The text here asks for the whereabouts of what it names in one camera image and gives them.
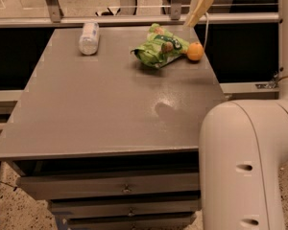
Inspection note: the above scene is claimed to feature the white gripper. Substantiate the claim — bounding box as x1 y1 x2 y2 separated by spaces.
184 0 214 27

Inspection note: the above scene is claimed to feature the green rice chip bag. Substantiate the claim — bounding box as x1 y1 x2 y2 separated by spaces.
132 23 190 69

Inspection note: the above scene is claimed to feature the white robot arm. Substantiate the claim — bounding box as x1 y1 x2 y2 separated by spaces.
199 0 288 230

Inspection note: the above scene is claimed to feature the orange fruit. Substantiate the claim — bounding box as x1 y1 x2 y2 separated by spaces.
186 42 204 61

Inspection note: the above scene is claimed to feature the clear plastic water bottle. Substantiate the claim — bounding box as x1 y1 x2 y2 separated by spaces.
79 22 99 56

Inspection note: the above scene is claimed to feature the grey drawer cabinet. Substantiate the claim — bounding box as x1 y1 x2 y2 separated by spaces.
0 27 224 230

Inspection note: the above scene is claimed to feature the white cable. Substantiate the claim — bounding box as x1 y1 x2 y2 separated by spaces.
203 11 211 51

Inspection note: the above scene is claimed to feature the metal frame rail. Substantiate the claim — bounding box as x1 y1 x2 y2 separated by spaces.
0 0 279 28

